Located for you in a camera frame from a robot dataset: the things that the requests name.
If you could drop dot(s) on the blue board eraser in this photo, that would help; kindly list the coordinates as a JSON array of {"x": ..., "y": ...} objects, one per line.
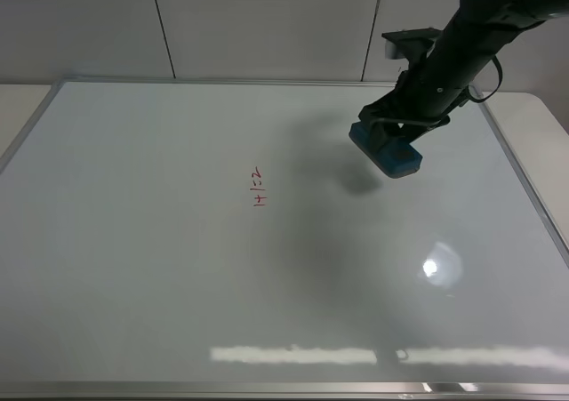
[{"x": 396, "y": 159}]

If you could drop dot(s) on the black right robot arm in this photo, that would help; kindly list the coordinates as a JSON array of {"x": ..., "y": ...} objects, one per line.
[{"x": 443, "y": 63}]

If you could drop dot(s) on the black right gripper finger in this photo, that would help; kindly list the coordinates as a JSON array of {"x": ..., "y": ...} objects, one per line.
[
  {"x": 379, "y": 135},
  {"x": 409, "y": 133}
]

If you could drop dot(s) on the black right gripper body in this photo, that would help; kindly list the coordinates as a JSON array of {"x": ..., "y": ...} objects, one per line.
[{"x": 421, "y": 97}]

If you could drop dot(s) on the white board with aluminium frame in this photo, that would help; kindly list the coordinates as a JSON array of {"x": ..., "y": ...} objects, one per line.
[{"x": 230, "y": 241}]

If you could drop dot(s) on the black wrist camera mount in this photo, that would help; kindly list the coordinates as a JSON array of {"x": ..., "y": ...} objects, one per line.
[{"x": 410, "y": 44}]

